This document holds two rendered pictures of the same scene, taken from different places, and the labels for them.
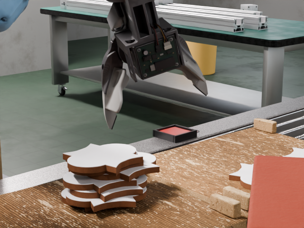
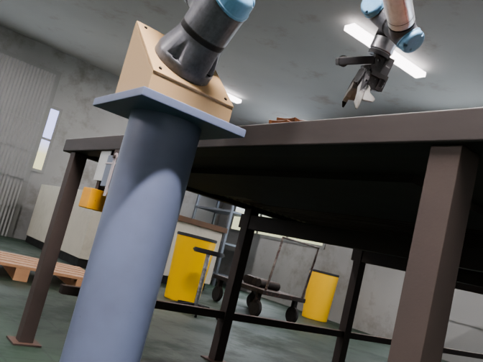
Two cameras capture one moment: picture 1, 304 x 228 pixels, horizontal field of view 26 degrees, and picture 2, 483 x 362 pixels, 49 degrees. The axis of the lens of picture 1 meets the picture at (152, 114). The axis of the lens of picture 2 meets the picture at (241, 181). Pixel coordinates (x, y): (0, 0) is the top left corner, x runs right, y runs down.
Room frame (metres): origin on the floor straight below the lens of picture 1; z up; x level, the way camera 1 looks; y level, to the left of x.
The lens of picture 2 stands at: (0.98, 1.66, 0.59)
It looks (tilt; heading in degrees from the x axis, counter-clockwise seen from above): 8 degrees up; 278
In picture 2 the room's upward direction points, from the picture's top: 14 degrees clockwise
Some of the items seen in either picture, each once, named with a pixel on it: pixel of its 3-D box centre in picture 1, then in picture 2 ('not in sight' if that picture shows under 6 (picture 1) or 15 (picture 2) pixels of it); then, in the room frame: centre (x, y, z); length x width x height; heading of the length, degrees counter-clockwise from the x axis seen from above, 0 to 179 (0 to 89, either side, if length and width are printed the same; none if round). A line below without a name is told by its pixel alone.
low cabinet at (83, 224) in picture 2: not in sight; (121, 235); (3.48, -5.77, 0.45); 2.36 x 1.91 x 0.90; 133
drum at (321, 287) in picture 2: not in sight; (319, 295); (0.56, -5.72, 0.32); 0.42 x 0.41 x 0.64; 43
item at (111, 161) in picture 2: not in sight; (121, 175); (1.67, -0.19, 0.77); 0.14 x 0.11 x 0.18; 134
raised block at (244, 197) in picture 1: (238, 198); not in sight; (1.04, -0.15, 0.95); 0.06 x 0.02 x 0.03; 41
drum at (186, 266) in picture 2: not in sight; (189, 267); (2.01, -3.76, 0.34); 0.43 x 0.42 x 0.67; 134
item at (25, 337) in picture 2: not in sight; (52, 246); (2.03, -0.60, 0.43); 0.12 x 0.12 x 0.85; 44
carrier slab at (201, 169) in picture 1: (253, 165); not in sight; (1.27, -0.21, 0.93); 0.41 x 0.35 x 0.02; 131
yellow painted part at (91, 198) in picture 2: not in sight; (100, 180); (1.79, -0.32, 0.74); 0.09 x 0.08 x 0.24; 134
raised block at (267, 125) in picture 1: (265, 125); not in sight; (1.50, -0.27, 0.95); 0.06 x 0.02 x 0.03; 41
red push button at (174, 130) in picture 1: (174, 133); not in sight; (1.52, -0.06, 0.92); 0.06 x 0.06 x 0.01; 44
